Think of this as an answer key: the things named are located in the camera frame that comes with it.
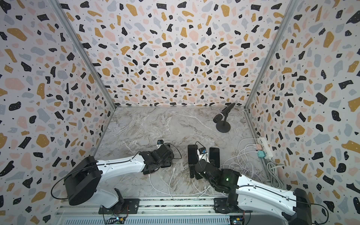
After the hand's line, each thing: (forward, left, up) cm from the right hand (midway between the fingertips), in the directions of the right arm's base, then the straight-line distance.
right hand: (195, 165), depth 76 cm
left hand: (+7, +15, -8) cm, 19 cm away
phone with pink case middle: (+12, +2, -10) cm, 16 cm away
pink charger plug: (+20, -45, -13) cm, 51 cm away
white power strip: (+19, -48, -12) cm, 53 cm away
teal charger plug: (+14, -44, -12) cm, 48 cm away
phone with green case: (+1, +15, -1) cm, 16 cm away
